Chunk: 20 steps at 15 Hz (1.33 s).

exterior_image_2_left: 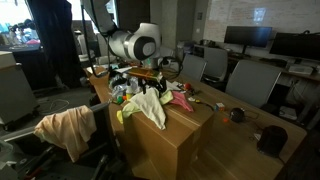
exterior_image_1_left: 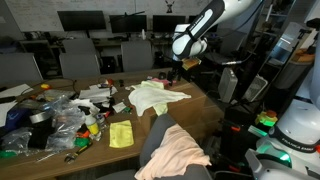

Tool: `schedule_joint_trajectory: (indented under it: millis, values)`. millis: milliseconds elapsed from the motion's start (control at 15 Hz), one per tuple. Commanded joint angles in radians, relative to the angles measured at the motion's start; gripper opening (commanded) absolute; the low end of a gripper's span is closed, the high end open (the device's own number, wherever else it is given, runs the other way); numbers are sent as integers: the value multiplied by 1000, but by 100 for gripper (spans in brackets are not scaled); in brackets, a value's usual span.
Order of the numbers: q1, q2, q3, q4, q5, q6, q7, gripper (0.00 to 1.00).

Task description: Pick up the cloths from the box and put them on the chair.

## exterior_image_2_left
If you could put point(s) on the small brown cardboard piece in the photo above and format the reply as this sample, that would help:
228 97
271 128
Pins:
99 78

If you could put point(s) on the Rubik's cube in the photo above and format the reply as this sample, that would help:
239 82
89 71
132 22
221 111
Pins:
219 106

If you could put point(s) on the light green cloth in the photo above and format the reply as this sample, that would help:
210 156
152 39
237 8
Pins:
166 97

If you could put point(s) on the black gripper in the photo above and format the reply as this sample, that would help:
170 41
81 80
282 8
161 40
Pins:
153 83

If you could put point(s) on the green plastic toy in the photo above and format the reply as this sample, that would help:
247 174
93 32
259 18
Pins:
119 100

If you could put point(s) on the grey office chair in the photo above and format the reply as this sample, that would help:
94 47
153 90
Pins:
251 83
192 68
216 63
168 52
105 133

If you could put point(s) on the white papers stack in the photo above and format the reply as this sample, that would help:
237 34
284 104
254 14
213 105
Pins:
173 86

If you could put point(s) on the black computer monitor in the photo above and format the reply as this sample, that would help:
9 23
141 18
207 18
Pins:
295 46
248 36

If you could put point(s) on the large brown cardboard box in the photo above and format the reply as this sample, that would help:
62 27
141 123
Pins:
173 143

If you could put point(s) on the yellow cloth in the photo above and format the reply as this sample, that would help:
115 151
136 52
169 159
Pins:
119 116

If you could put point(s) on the orange plastic toy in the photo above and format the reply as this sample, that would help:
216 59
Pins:
124 97

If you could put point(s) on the white desk device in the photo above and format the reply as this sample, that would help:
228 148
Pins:
300 69

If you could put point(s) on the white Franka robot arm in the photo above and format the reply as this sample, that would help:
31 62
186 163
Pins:
133 43

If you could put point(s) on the small orange object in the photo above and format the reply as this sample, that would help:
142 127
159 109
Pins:
225 120

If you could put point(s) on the grey cabinet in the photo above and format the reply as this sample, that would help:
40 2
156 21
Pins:
15 90

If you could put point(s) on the white bottle yellow label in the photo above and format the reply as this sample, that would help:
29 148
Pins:
129 93

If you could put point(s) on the small black round speaker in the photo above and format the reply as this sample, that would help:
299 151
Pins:
237 115

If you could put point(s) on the white terry towel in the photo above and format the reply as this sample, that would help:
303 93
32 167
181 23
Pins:
151 108

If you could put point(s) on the black cylinder speaker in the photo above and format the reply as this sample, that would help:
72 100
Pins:
271 140

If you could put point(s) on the white office chair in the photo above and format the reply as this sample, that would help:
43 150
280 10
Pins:
83 46

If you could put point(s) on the pink cloth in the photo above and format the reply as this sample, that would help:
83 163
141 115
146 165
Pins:
181 100

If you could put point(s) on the red orange ball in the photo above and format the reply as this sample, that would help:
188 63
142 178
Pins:
187 86

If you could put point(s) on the peach cloth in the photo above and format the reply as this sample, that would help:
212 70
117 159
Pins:
66 130

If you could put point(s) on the wrist mounted camera bar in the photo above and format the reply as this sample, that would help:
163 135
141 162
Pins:
145 74

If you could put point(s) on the clear plastic bags pile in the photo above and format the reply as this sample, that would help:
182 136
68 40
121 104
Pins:
120 86

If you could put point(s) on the white box under desk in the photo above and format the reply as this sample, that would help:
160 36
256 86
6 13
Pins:
287 113

